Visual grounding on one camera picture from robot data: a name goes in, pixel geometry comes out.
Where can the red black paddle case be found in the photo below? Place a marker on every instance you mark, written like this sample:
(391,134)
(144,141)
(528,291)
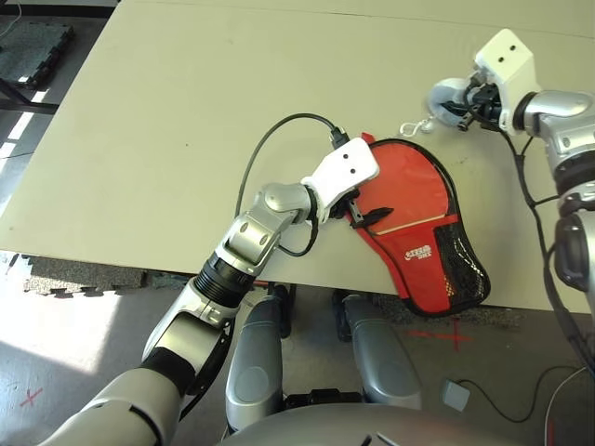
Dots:
(409,269)

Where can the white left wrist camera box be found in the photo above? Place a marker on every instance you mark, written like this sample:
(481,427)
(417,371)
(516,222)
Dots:
(344,169)

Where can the white zipper pull clip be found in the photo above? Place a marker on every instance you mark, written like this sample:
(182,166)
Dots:
(420,126)

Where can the silver right robot leg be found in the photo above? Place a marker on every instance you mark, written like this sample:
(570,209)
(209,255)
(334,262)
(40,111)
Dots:
(386,367)

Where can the silver left robot leg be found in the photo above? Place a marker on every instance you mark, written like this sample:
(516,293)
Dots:
(253,371)

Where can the black foam mat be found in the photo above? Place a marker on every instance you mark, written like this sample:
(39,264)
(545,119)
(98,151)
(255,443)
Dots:
(32,51)

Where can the silver robot torso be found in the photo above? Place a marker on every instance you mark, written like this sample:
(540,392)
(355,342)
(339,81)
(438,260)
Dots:
(325,427)

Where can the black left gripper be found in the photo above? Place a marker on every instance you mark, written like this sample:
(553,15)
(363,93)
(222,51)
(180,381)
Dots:
(348,209)

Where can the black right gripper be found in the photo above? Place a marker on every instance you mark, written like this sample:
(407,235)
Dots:
(485,100)

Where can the silver robot leg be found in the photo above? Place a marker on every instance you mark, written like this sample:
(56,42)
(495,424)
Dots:
(386,367)
(253,371)

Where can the black metal frame bar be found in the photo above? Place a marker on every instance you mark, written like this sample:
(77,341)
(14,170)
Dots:
(37,108)

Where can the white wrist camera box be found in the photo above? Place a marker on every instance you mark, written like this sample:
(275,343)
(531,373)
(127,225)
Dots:
(344,169)
(511,60)

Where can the grey pedal box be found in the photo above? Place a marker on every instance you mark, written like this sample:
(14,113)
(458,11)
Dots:
(455,395)

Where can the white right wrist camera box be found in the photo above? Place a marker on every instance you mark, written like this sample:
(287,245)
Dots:
(511,60)

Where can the grey speckled foam mat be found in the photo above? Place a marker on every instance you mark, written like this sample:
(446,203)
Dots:
(83,274)
(488,316)

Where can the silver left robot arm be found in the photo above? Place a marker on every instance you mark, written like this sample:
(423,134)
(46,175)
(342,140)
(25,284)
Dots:
(251,232)

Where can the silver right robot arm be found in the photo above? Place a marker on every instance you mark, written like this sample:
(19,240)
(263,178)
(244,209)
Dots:
(562,107)

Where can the red tape cross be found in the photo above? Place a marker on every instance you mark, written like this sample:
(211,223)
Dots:
(455,337)

